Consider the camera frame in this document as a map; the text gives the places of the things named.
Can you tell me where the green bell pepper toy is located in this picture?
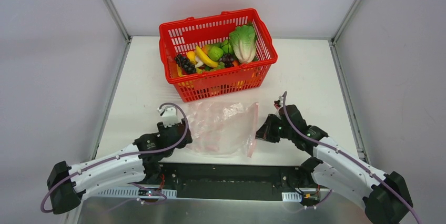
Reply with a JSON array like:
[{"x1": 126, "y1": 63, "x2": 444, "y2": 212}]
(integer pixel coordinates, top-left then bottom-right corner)
[{"x1": 220, "y1": 39, "x2": 234, "y2": 55}]

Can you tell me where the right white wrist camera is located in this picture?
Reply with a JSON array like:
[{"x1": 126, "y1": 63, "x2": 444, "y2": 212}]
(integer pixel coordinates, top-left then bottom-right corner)
[{"x1": 274, "y1": 97, "x2": 283, "y2": 110}]

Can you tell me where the green napa cabbage toy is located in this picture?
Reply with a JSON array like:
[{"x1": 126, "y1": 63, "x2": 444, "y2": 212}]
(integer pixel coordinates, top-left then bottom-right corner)
[{"x1": 229, "y1": 25, "x2": 256, "y2": 64}]

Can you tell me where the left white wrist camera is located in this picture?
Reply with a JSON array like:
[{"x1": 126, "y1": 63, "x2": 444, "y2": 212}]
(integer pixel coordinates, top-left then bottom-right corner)
[{"x1": 158, "y1": 106, "x2": 180, "y2": 128}]

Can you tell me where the light green round vegetable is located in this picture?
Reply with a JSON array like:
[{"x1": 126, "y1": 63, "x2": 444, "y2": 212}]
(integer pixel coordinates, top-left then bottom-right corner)
[{"x1": 208, "y1": 46, "x2": 224, "y2": 62}]

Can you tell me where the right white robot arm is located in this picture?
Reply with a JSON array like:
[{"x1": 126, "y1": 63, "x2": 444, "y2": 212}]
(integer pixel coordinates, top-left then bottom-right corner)
[{"x1": 256, "y1": 100, "x2": 413, "y2": 223}]

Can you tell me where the left aluminium frame post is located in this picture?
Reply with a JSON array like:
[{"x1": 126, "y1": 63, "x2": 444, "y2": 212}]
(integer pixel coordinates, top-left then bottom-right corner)
[{"x1": 103, "y1": 0, "x2": 131, "y2": 43}]

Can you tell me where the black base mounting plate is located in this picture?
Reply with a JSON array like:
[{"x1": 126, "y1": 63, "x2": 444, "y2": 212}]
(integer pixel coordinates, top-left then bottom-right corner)
[{"x1": 139, "y1": 162, "x2": 322, "y2": 206}]

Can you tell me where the red plastic shopping basket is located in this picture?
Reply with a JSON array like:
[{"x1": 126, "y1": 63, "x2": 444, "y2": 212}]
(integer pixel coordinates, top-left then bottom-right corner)
[{"x1": 159, "y1": 8, "x2": 278, "y2": 102}]

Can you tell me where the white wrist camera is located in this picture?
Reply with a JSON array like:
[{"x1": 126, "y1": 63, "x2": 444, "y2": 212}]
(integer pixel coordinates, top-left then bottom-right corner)
[
  {"x1": 158, "y1": 106, "x2": 180, "y2": 128},
  {"x1": 274, "y1": 97, "x2": 283, "y2": 110}
]

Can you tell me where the dark purple grape bunch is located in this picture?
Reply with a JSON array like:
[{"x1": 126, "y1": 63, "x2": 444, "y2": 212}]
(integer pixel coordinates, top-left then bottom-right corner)
[{"x1": 174, "y1": 54, "x2": 196, "y2": 75}]

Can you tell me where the clear zip top bag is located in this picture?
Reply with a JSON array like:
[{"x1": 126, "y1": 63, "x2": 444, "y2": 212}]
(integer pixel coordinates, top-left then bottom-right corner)
[{"x1": 186, "y1": 101, "x2": 259, "y2": 158}]

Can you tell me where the small dark grape bunch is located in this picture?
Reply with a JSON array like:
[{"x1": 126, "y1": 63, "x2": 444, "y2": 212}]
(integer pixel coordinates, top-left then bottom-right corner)
[{"x1": 219, "y1": 53, "x2": 235, "y2": 68}]

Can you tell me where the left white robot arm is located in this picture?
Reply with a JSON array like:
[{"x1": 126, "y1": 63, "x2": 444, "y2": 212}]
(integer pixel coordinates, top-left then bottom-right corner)
[{"x1": 40, "y1": 119, "x2": 192, "y2": 215}]

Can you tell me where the yellow banana toy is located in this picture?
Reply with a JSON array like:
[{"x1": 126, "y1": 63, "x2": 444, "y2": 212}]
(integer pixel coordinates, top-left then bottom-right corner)
[{"x1": 195, "y1": 46, "x2": 219, "y2": 68}]

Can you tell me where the white mushroom toy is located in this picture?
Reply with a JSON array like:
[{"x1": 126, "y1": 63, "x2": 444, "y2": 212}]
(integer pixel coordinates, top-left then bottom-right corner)
[{"x1": 195, "y1": 56, "x2": 204, "y2": 68}]

